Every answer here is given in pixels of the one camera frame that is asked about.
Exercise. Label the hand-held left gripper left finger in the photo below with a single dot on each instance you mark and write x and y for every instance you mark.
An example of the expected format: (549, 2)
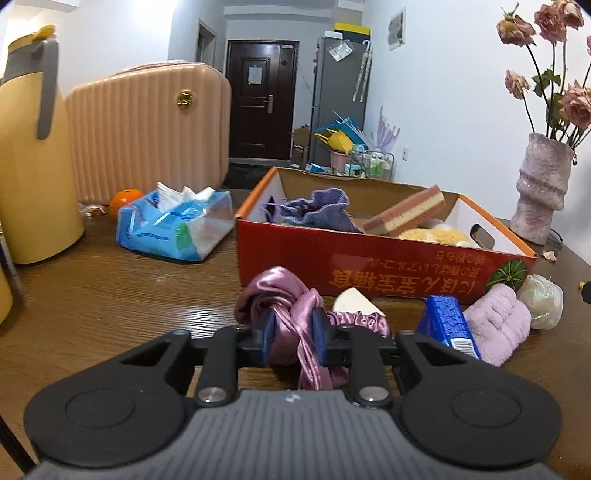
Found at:
(268, 337)

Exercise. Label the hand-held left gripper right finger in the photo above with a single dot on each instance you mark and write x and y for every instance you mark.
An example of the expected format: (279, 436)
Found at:
(318, 337)

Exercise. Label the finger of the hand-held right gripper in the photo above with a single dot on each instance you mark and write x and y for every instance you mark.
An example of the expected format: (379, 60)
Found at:
(586, 293)

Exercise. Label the pink satin scrunchie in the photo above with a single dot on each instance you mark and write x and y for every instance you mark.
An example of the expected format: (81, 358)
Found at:
(295, 314)

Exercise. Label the purple satin scrunchie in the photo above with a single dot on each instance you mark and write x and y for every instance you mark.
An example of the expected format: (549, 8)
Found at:
(364, 323)

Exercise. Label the white wedge sponge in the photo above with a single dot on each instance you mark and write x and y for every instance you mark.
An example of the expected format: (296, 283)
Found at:
(353, 300)

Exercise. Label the orange cardboard box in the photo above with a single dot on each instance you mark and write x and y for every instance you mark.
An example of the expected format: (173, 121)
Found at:
(369, 267)

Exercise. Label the lilac fluffy towel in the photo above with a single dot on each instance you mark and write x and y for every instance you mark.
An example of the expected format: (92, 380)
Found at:
(498, 323)

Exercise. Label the blue packet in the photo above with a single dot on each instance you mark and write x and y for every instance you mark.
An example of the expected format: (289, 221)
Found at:
(443, 318)

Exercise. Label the purple knitted cloth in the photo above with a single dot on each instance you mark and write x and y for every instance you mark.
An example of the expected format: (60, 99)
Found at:
(323, 207)

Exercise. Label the pink and yellow layered sponge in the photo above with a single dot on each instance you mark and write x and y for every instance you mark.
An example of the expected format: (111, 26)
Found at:
(406, 212)

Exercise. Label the yellow sheep plush toy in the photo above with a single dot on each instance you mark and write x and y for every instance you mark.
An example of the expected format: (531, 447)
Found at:
(434, 236)

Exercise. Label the fallen rose petal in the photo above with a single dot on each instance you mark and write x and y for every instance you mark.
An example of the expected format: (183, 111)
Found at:
(548, 254)

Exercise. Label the pink textured vase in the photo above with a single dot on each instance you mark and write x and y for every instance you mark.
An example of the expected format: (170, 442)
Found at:
(542, 189)

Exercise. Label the blue tissue pack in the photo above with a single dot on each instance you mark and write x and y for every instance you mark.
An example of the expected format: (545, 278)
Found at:
(152, 230)

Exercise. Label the pink bucket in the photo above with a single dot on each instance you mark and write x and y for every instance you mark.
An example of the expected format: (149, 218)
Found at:
(339, 160)

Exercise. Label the metal trolley rack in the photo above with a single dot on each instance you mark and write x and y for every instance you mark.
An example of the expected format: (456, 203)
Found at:
(374, 166)

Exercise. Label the tall brown cardboard box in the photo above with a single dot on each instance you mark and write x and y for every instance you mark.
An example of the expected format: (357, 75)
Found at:
(300, 147)

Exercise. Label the yellow plastic item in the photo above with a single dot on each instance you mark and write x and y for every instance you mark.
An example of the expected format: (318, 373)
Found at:
(337, 141)

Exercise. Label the orange fruit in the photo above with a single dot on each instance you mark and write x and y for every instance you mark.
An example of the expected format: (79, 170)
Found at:
(122, 201)

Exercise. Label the blue plastic item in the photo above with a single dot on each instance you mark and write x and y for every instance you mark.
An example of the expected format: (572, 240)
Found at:
(353, 129)

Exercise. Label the small candy wrapper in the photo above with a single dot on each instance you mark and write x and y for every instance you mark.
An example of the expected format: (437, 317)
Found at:
(92, 210)

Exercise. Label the dark brown entrance door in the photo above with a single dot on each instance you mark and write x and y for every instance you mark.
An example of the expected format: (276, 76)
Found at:
(244, 120)

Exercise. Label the grey refrigerator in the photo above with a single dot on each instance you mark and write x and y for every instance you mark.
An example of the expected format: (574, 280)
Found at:
(332, 92)

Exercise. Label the pink ribbed suitcase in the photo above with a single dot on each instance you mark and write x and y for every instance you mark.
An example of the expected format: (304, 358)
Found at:
(138, 129)

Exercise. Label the paper notice on door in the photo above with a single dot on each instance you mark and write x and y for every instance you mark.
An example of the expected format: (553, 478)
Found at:
(255, 75)

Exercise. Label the white folded umbrella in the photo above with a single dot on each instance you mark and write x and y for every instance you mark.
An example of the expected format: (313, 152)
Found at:
(362, 74)

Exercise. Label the dried rose bouquet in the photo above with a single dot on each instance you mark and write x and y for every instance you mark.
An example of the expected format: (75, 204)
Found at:
(512, 30)

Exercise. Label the clear plastic bag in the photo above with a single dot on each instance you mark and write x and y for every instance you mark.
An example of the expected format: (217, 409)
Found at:
(340, 50)

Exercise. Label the grey interior door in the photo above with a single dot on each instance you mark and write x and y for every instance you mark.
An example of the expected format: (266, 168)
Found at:
(205, 50)

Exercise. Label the yellow thermos jug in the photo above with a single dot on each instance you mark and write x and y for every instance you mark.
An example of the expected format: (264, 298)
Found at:
(32, 161)

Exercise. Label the yellow and black box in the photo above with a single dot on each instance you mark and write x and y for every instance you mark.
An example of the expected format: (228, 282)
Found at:
(353, 31)

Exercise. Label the purple wall decoration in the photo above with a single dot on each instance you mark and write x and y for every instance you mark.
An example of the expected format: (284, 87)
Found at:
(388, 131)

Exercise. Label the wall poster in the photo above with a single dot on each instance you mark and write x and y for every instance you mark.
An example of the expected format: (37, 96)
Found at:
(397, 30)

